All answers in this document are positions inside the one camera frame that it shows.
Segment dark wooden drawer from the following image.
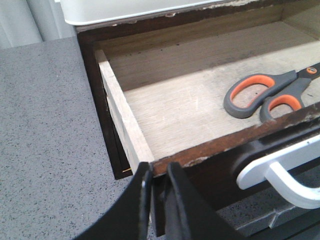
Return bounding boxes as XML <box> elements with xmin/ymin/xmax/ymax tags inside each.
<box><xmin>95</xmin><ymin>0</ymin><xmax>320</xmax><ymax>235</ymax></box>

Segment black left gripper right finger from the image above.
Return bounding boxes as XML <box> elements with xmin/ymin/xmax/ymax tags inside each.
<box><xmin>164</xmin><ymin>162</ymin><xmax>245</xmax><ymax>240</ymax></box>

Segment grey orange handled scissors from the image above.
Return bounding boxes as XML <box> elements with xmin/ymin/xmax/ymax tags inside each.
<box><xmin>223</xmin><ymin>63</ymin><xmax>320</xmax><ymax>123</ymax></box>

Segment white tray on cabinet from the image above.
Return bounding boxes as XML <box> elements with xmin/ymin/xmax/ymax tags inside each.
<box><xmin>57</xmin><ymin>0</ymin><xmax>216</xmax><ymax>26</ymax></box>

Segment dark wooden drawer cabinet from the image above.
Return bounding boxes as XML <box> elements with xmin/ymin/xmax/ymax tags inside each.
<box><xmin>77</xmin><ymin>0</ymin><xmax>320</xmax><ymax>178</ymax></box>

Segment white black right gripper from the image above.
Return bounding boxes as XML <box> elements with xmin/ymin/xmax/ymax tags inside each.
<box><xmin>233</xmin><ymin>129</ymin><xmax>320</xmax><ymax>209</ymax></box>

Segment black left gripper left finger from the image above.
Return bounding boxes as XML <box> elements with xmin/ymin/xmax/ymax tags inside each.
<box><xmin>75</xmin><ymin>162</ymin><xmax>153</xmax><ymax>240</ymax></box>

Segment white curtain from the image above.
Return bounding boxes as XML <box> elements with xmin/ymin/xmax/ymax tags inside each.
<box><xmin>0</xmin><ymin>0</ymin><xmax>76</xmax><ymax>49</ymax></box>

